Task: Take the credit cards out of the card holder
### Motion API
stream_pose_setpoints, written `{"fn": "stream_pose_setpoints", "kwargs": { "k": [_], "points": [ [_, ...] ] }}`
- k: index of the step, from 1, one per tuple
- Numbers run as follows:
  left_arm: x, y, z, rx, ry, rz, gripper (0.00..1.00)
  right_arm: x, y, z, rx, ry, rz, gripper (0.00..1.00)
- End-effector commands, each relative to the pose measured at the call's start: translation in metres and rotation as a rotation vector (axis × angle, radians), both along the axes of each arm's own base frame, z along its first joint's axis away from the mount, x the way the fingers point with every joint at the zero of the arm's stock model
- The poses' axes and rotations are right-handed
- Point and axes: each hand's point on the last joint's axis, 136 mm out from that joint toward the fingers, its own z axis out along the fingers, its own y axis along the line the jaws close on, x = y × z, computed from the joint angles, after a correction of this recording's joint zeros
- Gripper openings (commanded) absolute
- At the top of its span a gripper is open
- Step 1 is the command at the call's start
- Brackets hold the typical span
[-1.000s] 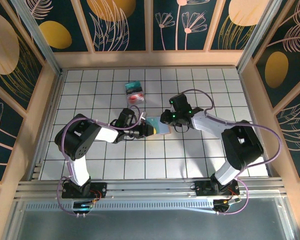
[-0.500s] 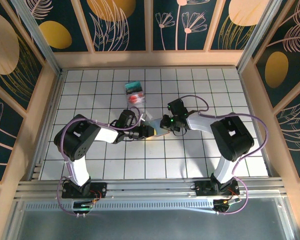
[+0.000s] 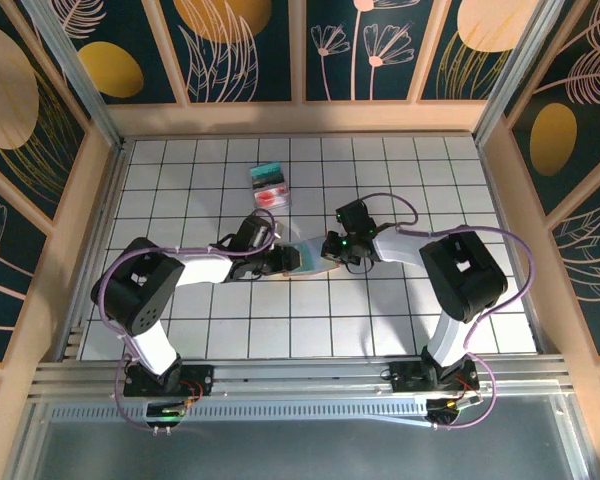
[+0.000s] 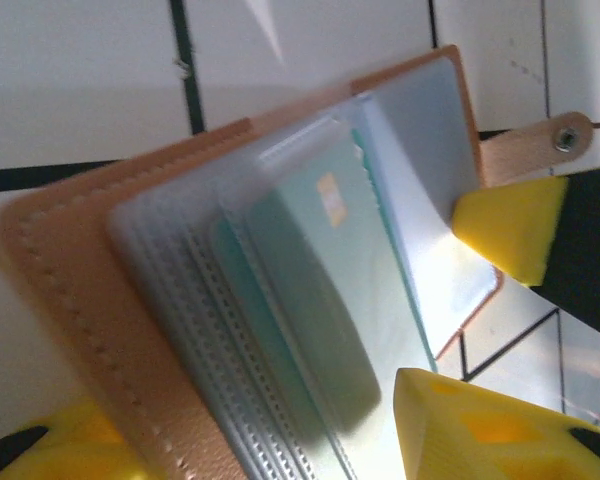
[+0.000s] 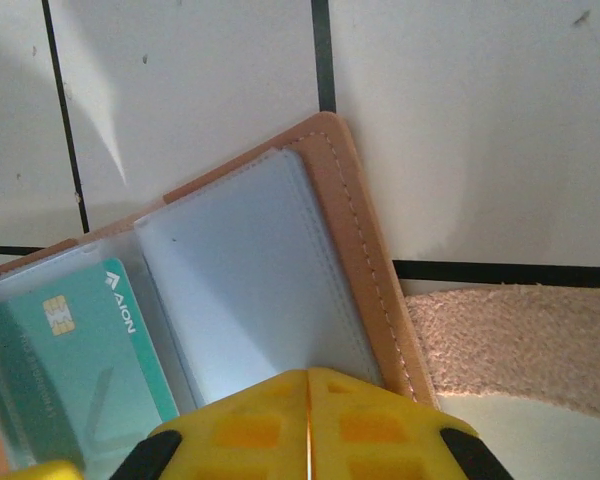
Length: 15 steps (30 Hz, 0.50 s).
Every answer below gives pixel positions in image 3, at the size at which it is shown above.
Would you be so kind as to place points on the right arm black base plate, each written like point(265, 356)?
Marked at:
point(405, 377)

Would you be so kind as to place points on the grey metal front panel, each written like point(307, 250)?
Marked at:
point(300, 450)

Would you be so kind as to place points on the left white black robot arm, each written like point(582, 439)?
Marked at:
point(205, 267)

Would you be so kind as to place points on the small controller board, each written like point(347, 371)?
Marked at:
point(165, 412)
point(450, 407)

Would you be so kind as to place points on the aluminium front rail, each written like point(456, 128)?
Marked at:
point(300, 372)

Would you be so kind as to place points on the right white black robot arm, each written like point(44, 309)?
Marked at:
point(395, 250)

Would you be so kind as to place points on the teal card stack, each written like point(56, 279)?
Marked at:
point(265, 172)

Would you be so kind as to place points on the red circle card stack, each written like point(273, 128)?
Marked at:
point(272, 197)

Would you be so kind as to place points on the aluminium corner post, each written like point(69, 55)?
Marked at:
point(516, 75)
point(76, 75)

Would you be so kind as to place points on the aluminium side rail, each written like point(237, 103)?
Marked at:
point(107, 200)

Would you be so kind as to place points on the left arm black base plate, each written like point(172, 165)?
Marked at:
point(200, 380)

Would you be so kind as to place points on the clear acrylic card box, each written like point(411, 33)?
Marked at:
point(272, 207)

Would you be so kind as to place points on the tan leather card holder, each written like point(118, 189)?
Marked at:
point(310, 257)

